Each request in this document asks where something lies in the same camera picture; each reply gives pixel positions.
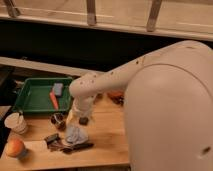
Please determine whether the metal cup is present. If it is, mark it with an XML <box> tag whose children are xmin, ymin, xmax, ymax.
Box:
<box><xmin>51</xmin><ymin>113</ymin><xmax>66</xmax><ymax>130</ymax></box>

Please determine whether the dark grape bunch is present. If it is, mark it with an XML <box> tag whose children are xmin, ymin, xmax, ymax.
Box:
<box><xmin>113</xmin><ymin>96</ymin><xmax>124</xmax><ymax>106</ymax></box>

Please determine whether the white paper cup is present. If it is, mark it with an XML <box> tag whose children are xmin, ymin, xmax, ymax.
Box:
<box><xmin>4</xmin><ymin>112</ymin><xmax>28</xmax><ymax>134</ymax></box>

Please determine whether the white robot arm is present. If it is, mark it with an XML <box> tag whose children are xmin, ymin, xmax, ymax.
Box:
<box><xmin>69</xmin><ymin>41</ymin><xmax>213</xmax><ymax>171</ymax></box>

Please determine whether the orange bowl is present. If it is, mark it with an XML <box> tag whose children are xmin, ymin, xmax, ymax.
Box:
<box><xmin>107</xmin><ymin>91</ymin><xmax>124</xmax><ymax>99</ymax></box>

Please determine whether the orange carrot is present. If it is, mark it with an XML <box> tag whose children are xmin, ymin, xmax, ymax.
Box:
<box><xmin>49</xmin><ymin>90</ymin><xmax>59</xmax><ymax>110</ymax></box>

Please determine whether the grey-blue towel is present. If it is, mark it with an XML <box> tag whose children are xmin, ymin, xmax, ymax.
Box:
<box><xmin>65</xmin><ymin>125</ymin><xmax>89</xmax><ymax>144</ymax></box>

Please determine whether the orange apple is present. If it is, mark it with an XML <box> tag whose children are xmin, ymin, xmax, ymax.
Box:
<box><xmin>5</xmin><ymin>139</ymin><xmax>26</xmax><ymax>158</ymax></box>

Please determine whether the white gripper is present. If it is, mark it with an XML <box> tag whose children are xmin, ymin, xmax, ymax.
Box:
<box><xmin>66</xmin><ymin>96</ymin><xmax>95</xmax><ymax>125</ymax></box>

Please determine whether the green plastic tray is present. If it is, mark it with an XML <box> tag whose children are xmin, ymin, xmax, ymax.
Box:
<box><xmin>12</xmin><ymin>77</ymin><xmax>72</xmax><ymax>114</ymax></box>

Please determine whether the grey sponge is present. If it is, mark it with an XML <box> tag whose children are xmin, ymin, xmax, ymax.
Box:
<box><xmin>52</xmin><ymin>83</ymin><xmax>63</xmax><ymax>97</ymax></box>

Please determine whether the small dark block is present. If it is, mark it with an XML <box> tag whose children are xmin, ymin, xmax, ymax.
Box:
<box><xmin>45</xmin><ymin>133</ymin><xmax>60</xmax><ymax>144</ymax></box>

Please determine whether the black remote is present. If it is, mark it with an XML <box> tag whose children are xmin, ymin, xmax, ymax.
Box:
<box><xmin>79</xmin><ymin>117</ymin><xmax>89</xmax><ymax>125</ymax></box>

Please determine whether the black handled tool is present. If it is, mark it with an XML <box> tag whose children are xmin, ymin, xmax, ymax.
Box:
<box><xmin>62</xmin><ymin>143</ymin><xmax>94</xmax><ymax>154</ymax></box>

